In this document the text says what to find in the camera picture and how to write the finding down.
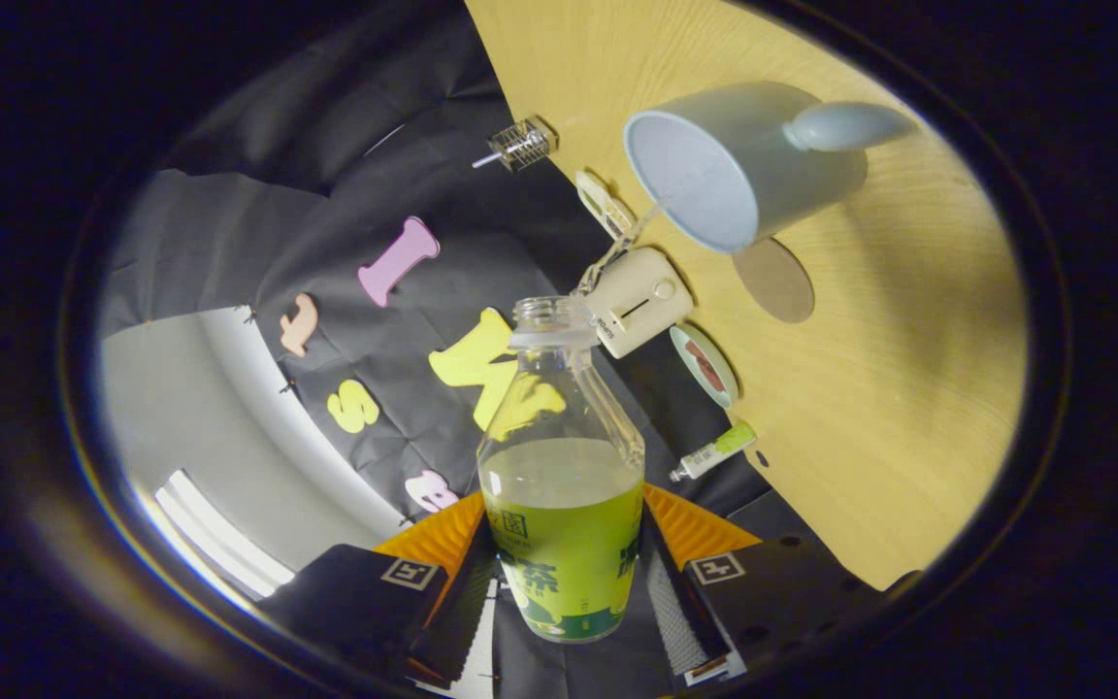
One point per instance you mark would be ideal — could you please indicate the brown meat slice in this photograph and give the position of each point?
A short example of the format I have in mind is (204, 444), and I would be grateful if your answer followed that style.
(714, 379)
(697, 354)

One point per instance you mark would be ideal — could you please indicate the round brown coaster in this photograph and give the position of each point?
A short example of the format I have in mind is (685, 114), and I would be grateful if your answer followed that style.
(777, 283)

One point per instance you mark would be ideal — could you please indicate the white straw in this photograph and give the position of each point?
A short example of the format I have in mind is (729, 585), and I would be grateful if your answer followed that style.
(486, 160)

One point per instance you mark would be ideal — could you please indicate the wooden table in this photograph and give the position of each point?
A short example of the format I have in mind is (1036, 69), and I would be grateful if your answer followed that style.
(889, 388)

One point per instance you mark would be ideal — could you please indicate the small white green bottle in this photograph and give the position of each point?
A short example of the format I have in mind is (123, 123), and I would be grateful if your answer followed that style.
(714, 451)

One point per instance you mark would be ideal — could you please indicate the pale green plate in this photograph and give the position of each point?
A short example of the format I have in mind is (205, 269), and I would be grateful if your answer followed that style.
(719, 388)

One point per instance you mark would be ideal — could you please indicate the white divided grain tray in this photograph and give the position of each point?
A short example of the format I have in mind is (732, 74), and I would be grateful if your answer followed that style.
(603, 204)

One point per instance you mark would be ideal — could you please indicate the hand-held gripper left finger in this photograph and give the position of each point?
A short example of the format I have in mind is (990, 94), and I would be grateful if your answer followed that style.
(355, 592)

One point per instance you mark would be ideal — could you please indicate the white toaster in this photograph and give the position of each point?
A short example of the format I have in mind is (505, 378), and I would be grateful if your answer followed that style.
(641, 303)

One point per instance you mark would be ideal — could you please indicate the black backdrop cloth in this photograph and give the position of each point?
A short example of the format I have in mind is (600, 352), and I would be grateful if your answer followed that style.
(326, 223)

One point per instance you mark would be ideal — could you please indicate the pale blue cup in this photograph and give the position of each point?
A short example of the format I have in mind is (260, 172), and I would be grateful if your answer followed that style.
(763, 155)

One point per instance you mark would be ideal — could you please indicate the green label juice bottle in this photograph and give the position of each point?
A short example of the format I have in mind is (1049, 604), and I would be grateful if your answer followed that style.
(564, 553)

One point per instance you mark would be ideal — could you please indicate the long ceiling light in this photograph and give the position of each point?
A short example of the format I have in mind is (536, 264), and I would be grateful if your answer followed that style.
(219, 539)

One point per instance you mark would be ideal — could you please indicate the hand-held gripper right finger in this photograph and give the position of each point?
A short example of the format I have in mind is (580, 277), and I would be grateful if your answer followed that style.
(792, 592)

